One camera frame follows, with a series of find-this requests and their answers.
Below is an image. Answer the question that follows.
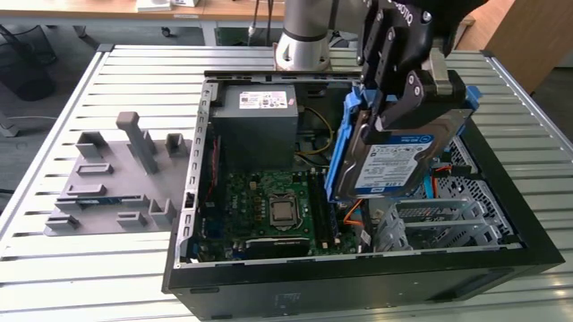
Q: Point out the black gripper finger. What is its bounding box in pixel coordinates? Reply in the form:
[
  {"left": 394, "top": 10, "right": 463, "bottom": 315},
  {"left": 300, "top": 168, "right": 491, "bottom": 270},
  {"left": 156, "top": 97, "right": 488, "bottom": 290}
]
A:
[
  {"left": 362, "top": 48, "right": 467, "bottom": 146},
  {"left": 356, "top": 8, "right": 408, "bottom": 118}
]

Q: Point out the hard disk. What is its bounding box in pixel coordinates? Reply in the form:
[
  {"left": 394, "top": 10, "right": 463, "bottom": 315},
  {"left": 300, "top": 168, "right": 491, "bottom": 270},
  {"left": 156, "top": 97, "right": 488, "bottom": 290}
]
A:
[{"left": 321, "top": 83, "right": 482, "bottom": 204}]

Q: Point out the red orange power wire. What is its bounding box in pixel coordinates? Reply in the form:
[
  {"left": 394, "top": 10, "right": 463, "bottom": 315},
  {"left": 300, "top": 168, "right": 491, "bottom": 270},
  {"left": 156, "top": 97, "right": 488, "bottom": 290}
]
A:
[{"left": 431, "top": 163, "right": 482, "bottom": 179}]

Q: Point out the blue data wire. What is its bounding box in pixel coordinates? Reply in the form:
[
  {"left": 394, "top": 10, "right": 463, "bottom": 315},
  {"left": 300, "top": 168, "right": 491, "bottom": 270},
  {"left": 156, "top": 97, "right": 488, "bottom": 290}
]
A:
[{"left": 427, "top": 167, "right": 442, "bottom": 201}]

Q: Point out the wooden cabinet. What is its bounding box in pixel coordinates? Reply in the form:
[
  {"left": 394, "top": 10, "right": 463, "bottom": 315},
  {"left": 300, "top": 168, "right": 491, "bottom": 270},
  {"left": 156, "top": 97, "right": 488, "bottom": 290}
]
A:
[{"left": 460, "top": 0, "right": 573, "bottom": 97}]

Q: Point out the grey power supply unit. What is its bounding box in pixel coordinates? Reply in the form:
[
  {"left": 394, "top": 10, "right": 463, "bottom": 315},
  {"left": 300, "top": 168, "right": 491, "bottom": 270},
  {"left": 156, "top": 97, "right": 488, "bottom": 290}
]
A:
[{"left": 209, "top": 83, "right": 300, "bottom": 172}]

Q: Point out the black RAM slot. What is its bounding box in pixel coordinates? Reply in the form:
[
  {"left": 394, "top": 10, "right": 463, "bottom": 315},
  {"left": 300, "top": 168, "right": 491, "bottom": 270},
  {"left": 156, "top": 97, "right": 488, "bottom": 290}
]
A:
[{"left": 311, "top": 169, "right": 327, "bottom": 248}]

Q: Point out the silver CPU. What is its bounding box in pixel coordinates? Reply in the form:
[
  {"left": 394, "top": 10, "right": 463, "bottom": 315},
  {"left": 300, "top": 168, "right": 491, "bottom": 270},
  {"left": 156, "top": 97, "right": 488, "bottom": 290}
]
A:
[{"left": 269, "top": 200, "right": 295, "bottom": 223}]

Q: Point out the green motherboard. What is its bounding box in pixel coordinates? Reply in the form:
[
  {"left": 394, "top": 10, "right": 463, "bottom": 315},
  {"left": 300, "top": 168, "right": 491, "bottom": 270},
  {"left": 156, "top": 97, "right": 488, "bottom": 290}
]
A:
[{"left": 199, "top": 169, "right": 359, "bottom": 261}]

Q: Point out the black graphics card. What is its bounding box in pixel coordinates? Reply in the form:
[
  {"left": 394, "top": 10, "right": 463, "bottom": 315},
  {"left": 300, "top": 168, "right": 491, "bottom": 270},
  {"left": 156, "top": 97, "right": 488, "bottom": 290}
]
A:
[{"left": 243, "top": 237, "right": 311, "bottom": 260}]

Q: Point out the black PC case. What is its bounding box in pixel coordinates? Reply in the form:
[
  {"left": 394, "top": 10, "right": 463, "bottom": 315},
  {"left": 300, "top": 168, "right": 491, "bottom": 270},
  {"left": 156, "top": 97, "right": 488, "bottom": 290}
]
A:
[{"left": 161, "top": 69, "right": 566, "bottom": 319}]

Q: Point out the wooden desk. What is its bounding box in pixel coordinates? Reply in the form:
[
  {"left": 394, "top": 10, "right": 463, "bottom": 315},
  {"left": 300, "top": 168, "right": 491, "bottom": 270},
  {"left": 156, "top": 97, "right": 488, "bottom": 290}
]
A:
[{"left": 0, "top": 0, "right": 476, "bottom": 46}]

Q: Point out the grey parts rack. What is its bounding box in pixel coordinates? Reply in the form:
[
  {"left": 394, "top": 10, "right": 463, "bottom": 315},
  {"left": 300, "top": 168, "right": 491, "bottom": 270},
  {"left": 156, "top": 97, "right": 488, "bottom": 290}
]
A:
[{"left": 42, "top": 111, "right": 193, "bottom": 238}]

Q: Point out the RAM stick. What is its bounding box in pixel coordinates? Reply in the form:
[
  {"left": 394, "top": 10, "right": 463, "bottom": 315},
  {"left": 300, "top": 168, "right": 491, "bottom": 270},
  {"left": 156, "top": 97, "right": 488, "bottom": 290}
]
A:
[{"left": 74, "top": 199, "right": 121, "bottom": 207}]

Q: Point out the grey metal foot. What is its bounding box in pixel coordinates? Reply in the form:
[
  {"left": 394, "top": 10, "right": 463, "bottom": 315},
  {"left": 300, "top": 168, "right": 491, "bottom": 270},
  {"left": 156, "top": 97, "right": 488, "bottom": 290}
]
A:
[{"left": 0, "top": 110, "right": 21, "bottom": 138}]

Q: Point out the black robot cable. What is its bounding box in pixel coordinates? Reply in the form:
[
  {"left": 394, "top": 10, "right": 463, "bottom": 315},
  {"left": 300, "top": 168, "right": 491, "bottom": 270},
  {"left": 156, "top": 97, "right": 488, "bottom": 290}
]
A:
[{"left": 248, "top": 0, "right": 276, "bottom": 38}]

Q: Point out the grey white wire bundle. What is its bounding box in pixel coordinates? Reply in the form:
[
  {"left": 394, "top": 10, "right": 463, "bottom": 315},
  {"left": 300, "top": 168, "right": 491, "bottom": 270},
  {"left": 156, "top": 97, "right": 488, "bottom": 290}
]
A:
[{"left": 295, "top": 152, "right": 335, "bottom": 172}]

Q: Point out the yellow wire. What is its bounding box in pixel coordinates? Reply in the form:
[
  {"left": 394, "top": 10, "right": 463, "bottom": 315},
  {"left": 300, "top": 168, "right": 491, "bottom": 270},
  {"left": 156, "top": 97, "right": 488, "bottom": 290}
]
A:
[{"left": 293, "top": 107, "right": 335, "bottom": 157}]

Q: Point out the orange wire bundle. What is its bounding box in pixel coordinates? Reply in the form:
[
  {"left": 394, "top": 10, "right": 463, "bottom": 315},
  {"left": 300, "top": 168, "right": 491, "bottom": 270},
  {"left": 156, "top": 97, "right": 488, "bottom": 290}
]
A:
[{"left": 342, "top": 200, "right": 364, "bottom": 226}]

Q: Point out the thin red wire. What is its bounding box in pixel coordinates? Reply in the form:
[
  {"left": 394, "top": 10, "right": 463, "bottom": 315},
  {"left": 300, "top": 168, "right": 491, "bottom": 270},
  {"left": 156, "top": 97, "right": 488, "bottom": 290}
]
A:
[{"left": 212, "top": 136, "right": 221, "bottom": 205}]

